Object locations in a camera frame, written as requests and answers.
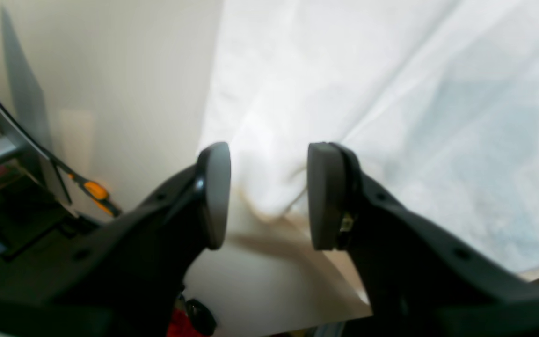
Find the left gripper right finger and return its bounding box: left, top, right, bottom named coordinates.
left=306, top=142, right=539, bottom=337

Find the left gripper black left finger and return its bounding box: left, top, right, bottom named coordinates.
left=0, top=142, right=231, bottom=337

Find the white printed T-shirt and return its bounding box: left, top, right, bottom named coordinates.
left=200, top=0, right=539, bottom=278

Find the orange black hand tool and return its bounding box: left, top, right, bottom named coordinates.
left=51, top=155, right=122, bottom=218

